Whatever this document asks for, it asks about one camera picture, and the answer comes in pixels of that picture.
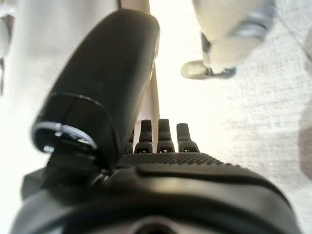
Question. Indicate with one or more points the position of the silver robot left leg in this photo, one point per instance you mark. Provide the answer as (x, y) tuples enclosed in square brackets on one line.
[(219, 36)]

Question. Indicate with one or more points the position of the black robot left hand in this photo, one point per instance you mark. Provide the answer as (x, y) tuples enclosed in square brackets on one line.
[(156, 195)]

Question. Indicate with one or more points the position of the grey streaked rug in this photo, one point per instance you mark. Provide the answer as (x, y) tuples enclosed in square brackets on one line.
[(268, 109)]

